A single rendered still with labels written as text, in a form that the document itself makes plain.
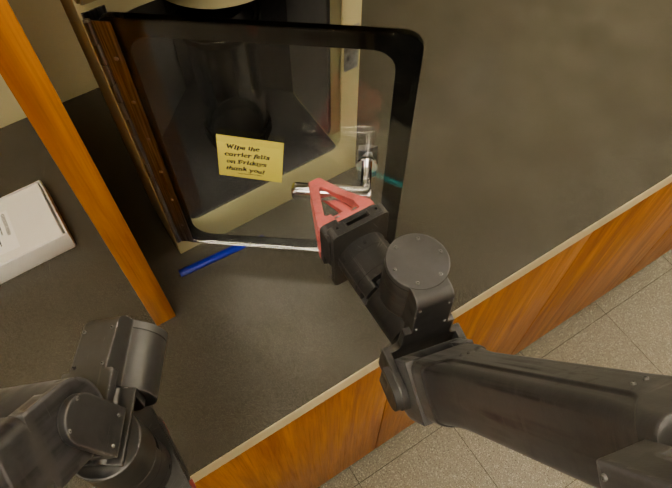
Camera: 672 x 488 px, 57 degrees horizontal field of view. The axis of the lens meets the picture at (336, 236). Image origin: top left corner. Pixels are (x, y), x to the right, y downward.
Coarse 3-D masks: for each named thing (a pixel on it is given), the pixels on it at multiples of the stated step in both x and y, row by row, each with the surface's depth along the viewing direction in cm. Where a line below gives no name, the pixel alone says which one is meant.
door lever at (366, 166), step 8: (360, 160) 71; (368, 160) 70; (360, 168) 72; (368, 168) 71; (376, 168) 72; (368, 176) 70; (296, 184) 69; (304, 184) 69; (336, 184) 69; (360, 184) 70; (368, 184) 70; (296, 192) 69; (304, 192) 69; (320, 192) 69; (352, 192) 69; (360, 192) 69; (368, 192) 69; (328, 200) 70; (336, 200) 70
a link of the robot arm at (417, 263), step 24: (408, 240) 55; (432, 240) 55; (384, 264) 54; (408, 264) 54; (432, 264) 54; (384, 288) 56; (408, 288) 53; (432, 288) 52; (408, 312) 55; (432, 312) 54; (408, 336) 56; (432, 336) 58; (456, 336) 59; (384, 360) 58; (384, 384) 58; (408, 408) 57
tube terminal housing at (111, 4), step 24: (72, 0) 56; (96, 0) 57; (120, 0) 59; (144, 0) 60; (336, 0) 78; (360, 0) 76; (72, 24) 68; (360, 24) 79; (96, 72) 70; (120, 120) 73; (144, 168) 77
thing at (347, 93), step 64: (128, 64) 61; (192, 64) 61; (256, 64) 60; (320, 64) 59; (384, 64) 58; (192, 128) 69; (256, 128) 68; (320, 128) 67; (384, 128) 66; (192, 192) 80; (256, 192) 78; (384, 192) 76
